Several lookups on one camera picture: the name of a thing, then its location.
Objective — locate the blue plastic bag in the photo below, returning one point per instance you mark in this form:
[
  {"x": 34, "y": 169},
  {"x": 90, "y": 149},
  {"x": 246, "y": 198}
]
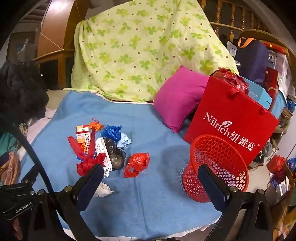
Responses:
[
  {"x": 291, "y": 163},
  {"x": 111, "y": 132}
]

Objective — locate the black fluffy cloth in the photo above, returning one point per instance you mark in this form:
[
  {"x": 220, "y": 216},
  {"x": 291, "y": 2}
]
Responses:
[{"x": 20, "y": 92}]

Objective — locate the wooden bed frame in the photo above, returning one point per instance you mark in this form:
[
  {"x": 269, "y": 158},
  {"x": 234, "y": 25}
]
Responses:
[{"x": 50, "y": 34}]

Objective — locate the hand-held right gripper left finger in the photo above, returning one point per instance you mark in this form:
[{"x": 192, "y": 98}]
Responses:
[{"x": 93, "y": 178}]

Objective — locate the red paper shopping bag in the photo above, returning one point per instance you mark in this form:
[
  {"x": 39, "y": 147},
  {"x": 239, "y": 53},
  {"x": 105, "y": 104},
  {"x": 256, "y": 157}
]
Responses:
[{"x": 231, "y": 111}]

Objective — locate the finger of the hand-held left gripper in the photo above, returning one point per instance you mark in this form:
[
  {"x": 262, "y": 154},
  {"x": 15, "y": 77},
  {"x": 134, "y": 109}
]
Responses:
[{"x": 29, "y": 175}]

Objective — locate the dark clear plastic bag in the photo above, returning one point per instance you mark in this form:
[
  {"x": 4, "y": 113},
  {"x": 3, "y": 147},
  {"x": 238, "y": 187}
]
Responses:
[{"x": 115, "y": 155}]

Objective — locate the orange wrapper with red mesh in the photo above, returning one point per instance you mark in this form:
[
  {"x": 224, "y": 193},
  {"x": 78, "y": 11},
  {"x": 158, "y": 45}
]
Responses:
[{"x": 95, "y": 126}]

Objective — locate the tied blue plastic bag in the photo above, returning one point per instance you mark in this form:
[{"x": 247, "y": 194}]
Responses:
[{"x": 291, "y": 163}]

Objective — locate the light blue cardboard box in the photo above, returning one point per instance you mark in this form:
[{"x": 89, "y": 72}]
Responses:
[{"x": 259, "y": 95}]

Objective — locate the red gift box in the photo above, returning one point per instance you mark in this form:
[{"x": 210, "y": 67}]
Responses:
[{"x": 271, "y": 77}]

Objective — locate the tied red plastic bag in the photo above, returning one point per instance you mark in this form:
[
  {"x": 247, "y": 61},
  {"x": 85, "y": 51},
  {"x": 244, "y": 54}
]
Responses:
[{"x": 275, "y": 163}]

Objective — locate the white tissue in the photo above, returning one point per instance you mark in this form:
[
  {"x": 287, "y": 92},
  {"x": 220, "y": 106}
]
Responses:
[{"x": 104, "y": 190}]

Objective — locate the blue blanket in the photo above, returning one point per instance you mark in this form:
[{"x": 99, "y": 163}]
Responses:
[{"x": 150, "y": 197}]

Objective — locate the magenta pillow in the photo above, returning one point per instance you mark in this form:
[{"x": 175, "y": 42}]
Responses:
[{"x": 178, "y": 102}]

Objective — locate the red mesh plastic basket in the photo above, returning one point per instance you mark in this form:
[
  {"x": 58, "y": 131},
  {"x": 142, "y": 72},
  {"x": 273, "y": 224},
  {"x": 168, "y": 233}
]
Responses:
[{"x": 215, "y": 153}]

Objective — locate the pile of colourful clothes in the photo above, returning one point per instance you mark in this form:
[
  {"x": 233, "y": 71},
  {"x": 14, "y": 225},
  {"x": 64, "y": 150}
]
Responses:
[{"x": 11, "y": 166}]

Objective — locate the light blue paper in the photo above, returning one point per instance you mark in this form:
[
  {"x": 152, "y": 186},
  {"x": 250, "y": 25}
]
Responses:
[{"x": 123, "y": 141}]

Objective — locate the clear plastic storage box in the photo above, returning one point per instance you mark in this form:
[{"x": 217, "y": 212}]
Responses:
[{"x": 281, "y": 62}]

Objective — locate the orange and white medicine box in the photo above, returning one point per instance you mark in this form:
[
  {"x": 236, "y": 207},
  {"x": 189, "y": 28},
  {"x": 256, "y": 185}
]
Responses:
[{"x": 82, "y": 136}]

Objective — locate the red ribbon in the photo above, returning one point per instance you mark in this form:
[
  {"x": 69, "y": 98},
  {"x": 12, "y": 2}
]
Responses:
[{"x": 89, "y": 162}]

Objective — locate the green clover print quilt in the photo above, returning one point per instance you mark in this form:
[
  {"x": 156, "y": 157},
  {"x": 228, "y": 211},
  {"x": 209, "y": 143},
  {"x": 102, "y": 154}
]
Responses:
[{"x": 138, "y": 51}]

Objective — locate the shiny red plastic bag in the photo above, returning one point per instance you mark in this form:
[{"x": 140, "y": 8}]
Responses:
[{"x": 229, "y": 78}]

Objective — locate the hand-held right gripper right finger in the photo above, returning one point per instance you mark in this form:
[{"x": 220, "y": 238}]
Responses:
[{"x": 211, "y": 185}]

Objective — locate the wooden railing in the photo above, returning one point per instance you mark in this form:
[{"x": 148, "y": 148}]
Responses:
[{"x": 231, "y": 14}]

